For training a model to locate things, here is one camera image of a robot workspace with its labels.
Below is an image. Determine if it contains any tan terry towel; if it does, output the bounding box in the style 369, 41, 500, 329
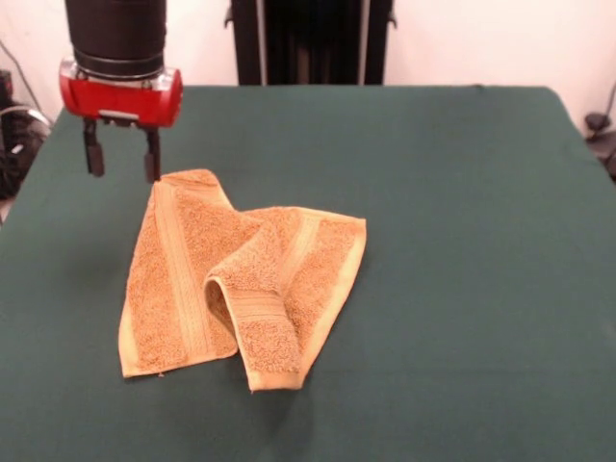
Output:
117, 167, 369, 393

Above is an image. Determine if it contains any black equipment bag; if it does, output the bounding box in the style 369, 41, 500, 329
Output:
0, 100, 53, 201

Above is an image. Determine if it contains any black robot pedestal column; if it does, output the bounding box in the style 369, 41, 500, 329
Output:
223, 0, 398, 87

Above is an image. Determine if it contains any dark green table cloth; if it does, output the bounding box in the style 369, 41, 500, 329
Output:
0, 85, 616, 462

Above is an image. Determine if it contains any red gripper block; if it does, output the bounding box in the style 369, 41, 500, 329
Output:
58, 57, 185, 184

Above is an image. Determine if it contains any thin grey cable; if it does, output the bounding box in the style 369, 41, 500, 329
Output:
0, 40, 54, 131

